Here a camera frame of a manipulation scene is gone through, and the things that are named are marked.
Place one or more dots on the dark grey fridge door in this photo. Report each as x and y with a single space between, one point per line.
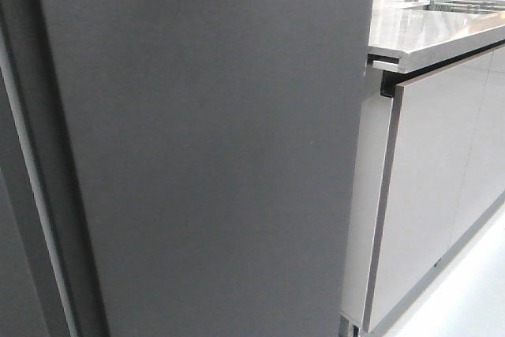
40 181
214 142

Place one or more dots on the grey cabinet door panel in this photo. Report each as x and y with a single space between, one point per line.
444 167

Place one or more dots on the grey kitchen counter cabinet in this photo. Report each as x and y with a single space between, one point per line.
403 44

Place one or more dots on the steel kitchen sink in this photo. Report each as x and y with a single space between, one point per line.
458 6

